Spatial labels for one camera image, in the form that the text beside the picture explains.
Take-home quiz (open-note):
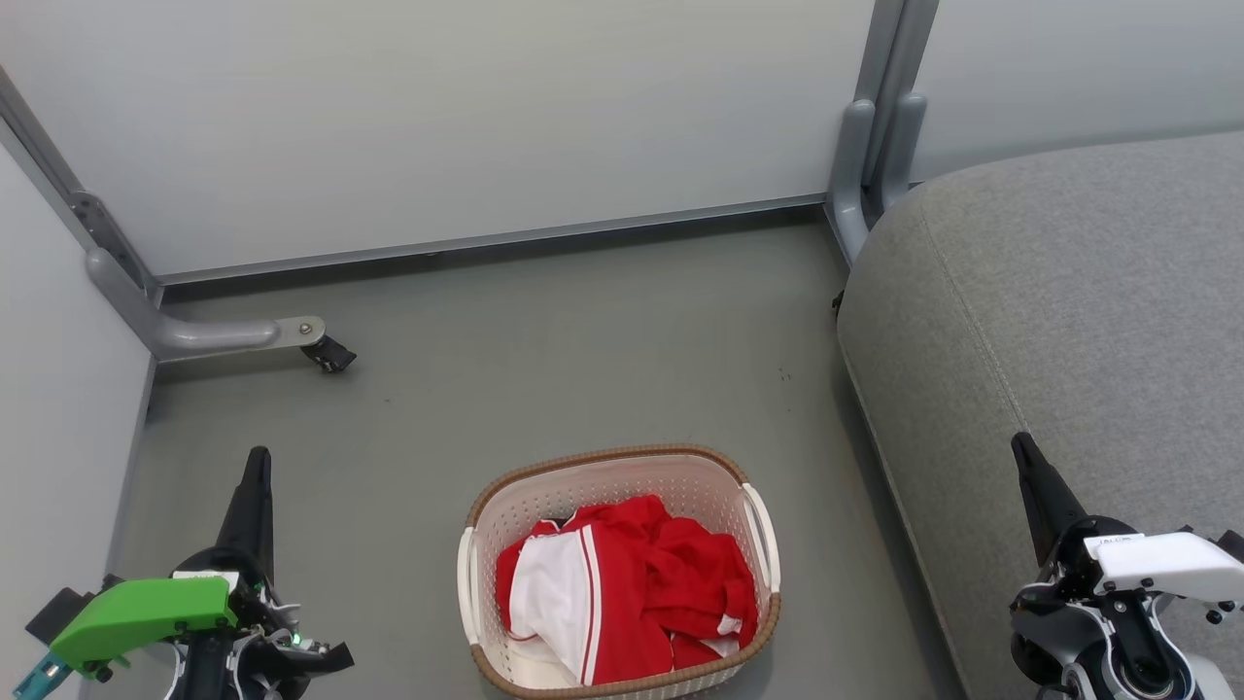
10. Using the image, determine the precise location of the grey partition bottom rail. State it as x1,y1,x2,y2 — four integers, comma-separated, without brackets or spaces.
155,192,829,287

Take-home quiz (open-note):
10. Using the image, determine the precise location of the red and white garment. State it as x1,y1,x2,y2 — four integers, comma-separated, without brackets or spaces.
495,494,760,686

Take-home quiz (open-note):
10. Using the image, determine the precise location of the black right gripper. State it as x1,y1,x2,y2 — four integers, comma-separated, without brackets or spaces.
1009,433,1196,700

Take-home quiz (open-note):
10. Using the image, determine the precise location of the teal cable connector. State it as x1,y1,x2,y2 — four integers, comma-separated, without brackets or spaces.
12,653,71,700

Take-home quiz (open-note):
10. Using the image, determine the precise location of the grey slanted partition post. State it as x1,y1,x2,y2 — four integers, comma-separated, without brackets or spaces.
0,68,162,304

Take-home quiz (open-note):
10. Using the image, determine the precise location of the grey double partition post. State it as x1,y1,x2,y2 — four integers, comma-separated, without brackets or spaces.
826,0,941,265

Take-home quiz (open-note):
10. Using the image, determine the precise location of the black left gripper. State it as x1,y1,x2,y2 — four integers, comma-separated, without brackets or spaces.
173,445,357,700

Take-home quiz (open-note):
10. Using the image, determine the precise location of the grey metal partition foot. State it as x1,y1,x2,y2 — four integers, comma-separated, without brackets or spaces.
86,248,328,364

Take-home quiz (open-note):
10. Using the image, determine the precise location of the grey fabric sofa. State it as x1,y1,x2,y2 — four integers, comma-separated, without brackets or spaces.
836,131,1244,700

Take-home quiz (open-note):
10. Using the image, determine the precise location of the white perforated laundry basket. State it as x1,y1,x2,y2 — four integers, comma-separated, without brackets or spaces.
457,444,782,700

